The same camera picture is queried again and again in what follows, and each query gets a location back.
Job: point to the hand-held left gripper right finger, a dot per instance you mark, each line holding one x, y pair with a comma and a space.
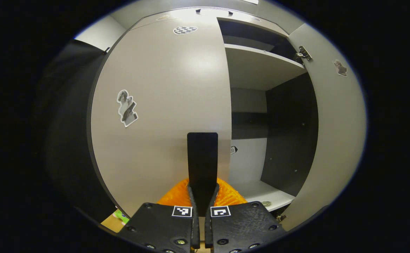
243, 226

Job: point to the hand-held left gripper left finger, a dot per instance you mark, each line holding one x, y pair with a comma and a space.
163, 226

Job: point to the grey cabinet door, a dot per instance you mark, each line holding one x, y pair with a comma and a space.
338, 140
163, 88

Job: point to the grey double-door shoe cabinet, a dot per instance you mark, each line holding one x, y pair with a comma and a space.
261, 70

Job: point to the grey cabinet drawer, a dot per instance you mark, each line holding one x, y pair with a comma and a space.
177, 15

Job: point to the pink and green plush toy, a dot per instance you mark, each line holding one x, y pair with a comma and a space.
120, 216

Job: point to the black backdrop cloth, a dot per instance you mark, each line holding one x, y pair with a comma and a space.
71, 140

